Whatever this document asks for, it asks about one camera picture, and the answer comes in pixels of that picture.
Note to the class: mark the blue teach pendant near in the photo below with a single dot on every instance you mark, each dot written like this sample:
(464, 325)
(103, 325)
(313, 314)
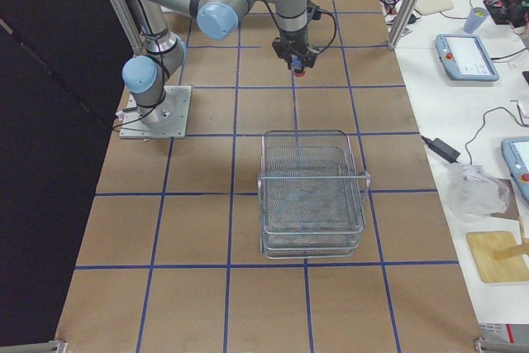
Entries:
(515, 154)

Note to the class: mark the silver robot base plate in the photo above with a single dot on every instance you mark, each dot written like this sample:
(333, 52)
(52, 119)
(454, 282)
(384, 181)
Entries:
(167, 120)

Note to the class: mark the blue teach pendant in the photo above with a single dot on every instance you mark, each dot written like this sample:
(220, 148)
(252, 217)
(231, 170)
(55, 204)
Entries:
(515, 154)
(464, 58)

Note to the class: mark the beige pad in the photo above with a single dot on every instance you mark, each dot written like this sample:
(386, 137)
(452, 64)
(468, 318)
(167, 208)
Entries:
(429, 7)

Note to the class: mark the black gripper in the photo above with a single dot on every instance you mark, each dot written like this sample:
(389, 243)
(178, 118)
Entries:
(294, 38)

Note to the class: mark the metal wire shelf rack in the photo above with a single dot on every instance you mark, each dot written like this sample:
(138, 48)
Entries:
(310, 195)

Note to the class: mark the clear plastic bag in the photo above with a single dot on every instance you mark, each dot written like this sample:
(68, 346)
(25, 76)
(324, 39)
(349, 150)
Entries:
(473, 191)

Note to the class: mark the grey cup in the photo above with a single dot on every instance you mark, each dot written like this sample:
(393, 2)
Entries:
(475, 19)

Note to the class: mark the blue teach pendant far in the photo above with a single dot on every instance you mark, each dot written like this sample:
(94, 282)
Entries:
(464, 58)

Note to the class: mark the wooden cutting board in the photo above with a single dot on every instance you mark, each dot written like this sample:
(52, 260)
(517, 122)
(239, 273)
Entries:
(498, 257)

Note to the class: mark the black power adapter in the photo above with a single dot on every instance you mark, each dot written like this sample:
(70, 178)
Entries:
(442, 149)

